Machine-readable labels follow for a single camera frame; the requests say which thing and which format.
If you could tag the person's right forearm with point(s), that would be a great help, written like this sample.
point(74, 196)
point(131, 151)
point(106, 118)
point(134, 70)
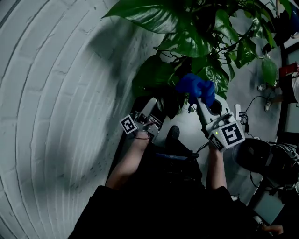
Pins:
point(216, 170)

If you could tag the green leafy plant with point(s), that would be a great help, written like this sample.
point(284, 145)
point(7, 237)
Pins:
point(194, 42)

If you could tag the person's black trousers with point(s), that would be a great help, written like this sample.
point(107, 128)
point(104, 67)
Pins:
point(168, 172)

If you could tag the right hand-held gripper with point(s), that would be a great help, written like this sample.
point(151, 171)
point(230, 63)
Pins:
point(231, 135)

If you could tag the white power strip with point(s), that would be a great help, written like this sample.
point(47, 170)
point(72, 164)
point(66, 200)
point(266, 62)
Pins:
point(237, 112)

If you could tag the black wrist band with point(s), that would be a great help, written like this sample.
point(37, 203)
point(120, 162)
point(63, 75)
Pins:
point(141, 138)

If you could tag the person's black top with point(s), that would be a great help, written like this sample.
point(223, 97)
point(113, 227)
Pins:
point(163, 214)

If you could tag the black waist-mounted device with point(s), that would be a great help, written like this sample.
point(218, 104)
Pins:
point(172, 156)

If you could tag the black skirting board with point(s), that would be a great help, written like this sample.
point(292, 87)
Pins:
point(119, 154)

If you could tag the person's left forearm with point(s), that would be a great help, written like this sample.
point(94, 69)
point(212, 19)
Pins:
point(128, 163)

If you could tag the person's black shoe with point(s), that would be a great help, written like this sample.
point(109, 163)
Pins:
point(173, 133)

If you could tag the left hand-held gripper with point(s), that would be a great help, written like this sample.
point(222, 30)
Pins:
point(128, 124)

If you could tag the dark moulded chair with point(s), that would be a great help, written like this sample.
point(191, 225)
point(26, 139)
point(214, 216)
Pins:
point(250, 154)

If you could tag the blue cloth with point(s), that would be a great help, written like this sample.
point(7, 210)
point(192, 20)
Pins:
point(194, 85)

